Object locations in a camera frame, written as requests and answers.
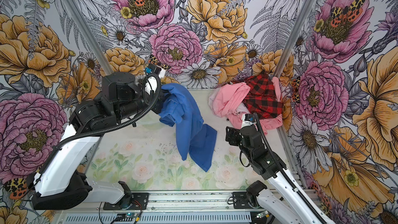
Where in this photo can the right aluminium corner post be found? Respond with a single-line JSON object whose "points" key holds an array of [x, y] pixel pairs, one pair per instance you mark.
{"points": [[294, 34]]}

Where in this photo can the aluminium corner post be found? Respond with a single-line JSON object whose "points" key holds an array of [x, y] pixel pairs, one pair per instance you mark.
{"points": [[79, 19], [294, 34]]}

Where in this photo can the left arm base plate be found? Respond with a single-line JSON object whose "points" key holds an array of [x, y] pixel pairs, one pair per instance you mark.
{"points": [[131, 201]]}

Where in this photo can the blue polo shirt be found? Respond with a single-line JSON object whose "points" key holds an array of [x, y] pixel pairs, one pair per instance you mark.
{"points": [[194, 138]]}

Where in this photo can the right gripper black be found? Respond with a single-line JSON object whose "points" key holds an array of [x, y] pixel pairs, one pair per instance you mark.
{"points": [[232, 134]]}

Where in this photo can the red black plaid cloth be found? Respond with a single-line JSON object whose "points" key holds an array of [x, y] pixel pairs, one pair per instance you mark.
{"points": [[262, 97]]}

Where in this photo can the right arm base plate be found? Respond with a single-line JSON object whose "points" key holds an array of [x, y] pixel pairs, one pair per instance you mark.
{"points": [[243, 200]]}

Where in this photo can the left aluminium corner post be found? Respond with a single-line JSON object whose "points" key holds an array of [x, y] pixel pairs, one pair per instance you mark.
{"points": [[79, 19]]}

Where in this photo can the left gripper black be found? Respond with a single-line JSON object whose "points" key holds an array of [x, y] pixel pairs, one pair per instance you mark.
{"points": [[157, 109]]}

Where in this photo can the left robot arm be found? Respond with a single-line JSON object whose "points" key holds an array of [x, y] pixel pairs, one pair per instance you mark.
{"points": [[122, 102]]}

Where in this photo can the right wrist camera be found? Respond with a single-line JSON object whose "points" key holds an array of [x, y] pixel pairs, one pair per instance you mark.
{"points": [[248, 120]]}

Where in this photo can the pink jacket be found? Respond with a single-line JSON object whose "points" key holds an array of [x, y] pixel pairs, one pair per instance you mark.
{"points": [[227, 101]]}

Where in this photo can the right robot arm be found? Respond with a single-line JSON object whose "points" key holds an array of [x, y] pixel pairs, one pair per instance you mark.
{"points": [[293, 206]]}

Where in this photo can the aluminium front rail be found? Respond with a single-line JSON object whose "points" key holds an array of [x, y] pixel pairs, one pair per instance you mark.
{"points": [[183, 201]]}

